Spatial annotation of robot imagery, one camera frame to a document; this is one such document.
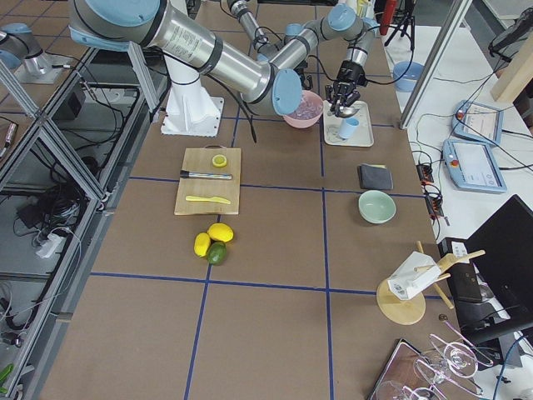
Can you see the light blue plastic cup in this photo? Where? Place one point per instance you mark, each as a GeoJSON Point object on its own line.
{"type": "Point", "coordinates": [348, 127]}

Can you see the far teach pendant tablet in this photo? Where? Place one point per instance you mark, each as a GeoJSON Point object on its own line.
{"type": "Point", "coordinates": [478, 122]}

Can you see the near teach pendant tablet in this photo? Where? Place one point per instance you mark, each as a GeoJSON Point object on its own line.
{"type": "Point", "coordinates": [472, 166]}

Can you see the green avocado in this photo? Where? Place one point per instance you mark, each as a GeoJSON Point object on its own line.
{"type": "Point", "coordinates": [216, 253]}

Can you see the metal ice scoop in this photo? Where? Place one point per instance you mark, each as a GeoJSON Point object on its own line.
{"type": "Point", "coordinates": [344, 112]}

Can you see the black tripod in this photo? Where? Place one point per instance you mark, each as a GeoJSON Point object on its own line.
{"type": "Point", "coordinates": [407, 26]}

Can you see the beige serving tray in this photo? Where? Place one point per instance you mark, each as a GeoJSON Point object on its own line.
{"type": "Point", "coordinates": [355, 131]}

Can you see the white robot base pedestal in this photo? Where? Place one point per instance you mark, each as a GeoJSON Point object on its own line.
{"type": "Point", "coordinates": [190, 109]}

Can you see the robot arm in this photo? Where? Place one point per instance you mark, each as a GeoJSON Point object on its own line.
{"type": "Point", "coordinates": [112, 25]}
{"type": "Point", "coordinates": [289, 52]}

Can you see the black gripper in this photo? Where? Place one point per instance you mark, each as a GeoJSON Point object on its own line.
{"type": "Point", "coordinates": [305, 77]}
{"type": "Point", "coordinates": [349, 72]}

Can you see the wooden cutting board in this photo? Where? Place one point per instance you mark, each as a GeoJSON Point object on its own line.
{"type": "Point", "coordinates": [200, 160]}

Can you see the half lemon slice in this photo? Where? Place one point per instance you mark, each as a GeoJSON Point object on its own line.
{"type": "Point", "coordinates": [219, 161]}

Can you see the wooden stand with round base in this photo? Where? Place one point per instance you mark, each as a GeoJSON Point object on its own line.
{"type": "Point", "coordinates": [400, 297]}

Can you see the aluminium frame post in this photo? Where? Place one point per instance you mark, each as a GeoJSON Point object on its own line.
{"type": "Point", "coordinates": [453, 20]}

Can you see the dark grey folded cloth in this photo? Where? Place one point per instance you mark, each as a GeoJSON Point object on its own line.
{"type": "Point", "coordinates": [374, 177]}

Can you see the metal cylinder muddler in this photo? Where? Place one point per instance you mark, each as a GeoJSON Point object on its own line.
{"type": "Point", "coordinates": [205, 175]}

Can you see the yellow plastic knife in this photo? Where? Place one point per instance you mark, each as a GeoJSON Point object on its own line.
{"type": "Point", "coordinates": [213, 199]}

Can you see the dark tray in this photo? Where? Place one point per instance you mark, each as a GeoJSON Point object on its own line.
{"type": "Point", "coordinates": [398, 379]}

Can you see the blue bowl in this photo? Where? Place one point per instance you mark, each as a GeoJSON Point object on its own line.
{"type": "Point", "coordinates": [406, 75]}

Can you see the pink bowl with ice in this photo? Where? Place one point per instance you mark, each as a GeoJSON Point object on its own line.
{"type": "Point", "coordinates": [308, 112]}

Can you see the yellow lemon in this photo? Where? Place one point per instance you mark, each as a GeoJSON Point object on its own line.
{"type": "Point", "coordinates": [201, 244]}
{"type": "Point", "coordinates": [220, 232]}

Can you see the teach pendant tablet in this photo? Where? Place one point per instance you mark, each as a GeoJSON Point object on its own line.
{"type": "Point", "coordinates": [472, 166]}
{"type": "Point", "coordinates": [478, 122]}

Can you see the clear upside down glasses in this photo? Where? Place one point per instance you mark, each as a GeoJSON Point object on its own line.
{"type": "Point", "coordinates": [449, 365]}

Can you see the black monitor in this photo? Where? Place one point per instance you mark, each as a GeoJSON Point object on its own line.
{"type": "Point", "coordinates": [506, 237]}

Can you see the green ceramic bowl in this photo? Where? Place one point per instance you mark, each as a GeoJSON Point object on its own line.
{"type": "Point", "coordinates": [376, 207]}

